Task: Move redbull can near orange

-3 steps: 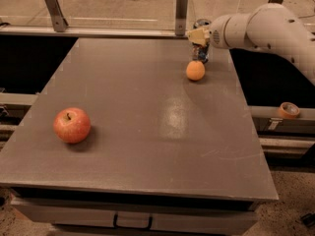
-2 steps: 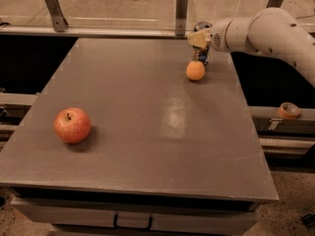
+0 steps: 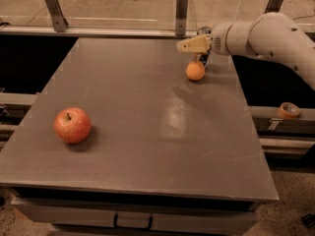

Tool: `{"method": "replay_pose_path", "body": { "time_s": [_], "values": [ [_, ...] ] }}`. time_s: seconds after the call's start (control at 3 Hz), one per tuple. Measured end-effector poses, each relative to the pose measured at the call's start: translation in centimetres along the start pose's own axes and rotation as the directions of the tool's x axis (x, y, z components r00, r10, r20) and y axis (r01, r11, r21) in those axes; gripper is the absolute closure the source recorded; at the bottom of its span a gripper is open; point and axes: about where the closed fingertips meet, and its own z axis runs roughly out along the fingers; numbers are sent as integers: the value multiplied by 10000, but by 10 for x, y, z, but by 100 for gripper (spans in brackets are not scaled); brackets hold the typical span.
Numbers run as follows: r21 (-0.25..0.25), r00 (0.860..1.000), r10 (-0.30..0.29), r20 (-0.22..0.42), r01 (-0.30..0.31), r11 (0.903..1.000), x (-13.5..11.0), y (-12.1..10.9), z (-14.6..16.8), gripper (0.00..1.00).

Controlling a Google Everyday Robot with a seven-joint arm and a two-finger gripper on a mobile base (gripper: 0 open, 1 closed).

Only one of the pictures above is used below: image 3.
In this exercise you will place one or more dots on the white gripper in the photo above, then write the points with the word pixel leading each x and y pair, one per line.
pixel 219 43

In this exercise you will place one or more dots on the crushed blue redbull can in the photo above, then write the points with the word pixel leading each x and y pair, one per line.
pixel 203 58

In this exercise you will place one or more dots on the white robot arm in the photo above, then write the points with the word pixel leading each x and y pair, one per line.
pixel 272 37

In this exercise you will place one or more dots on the orange fruit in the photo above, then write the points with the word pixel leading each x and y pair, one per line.
pixel 195 71

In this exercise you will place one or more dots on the orange tape roll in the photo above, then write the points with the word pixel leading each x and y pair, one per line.
pixel 289 110

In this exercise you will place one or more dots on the red apple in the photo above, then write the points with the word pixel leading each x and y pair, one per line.
pixel 72 125

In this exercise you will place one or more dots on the metal window rail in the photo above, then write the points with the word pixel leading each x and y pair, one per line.
pixel 94 32

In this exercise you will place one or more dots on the right metal bracket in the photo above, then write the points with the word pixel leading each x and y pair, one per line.
pixel 273 6

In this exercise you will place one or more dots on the left metal bracket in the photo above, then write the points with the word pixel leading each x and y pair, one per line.
pixel 58 20

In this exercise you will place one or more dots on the black drawer handle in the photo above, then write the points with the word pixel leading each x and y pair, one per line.
pixel 129 220

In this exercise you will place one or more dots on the white drawer with handle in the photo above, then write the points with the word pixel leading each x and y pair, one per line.
pixel 71 218

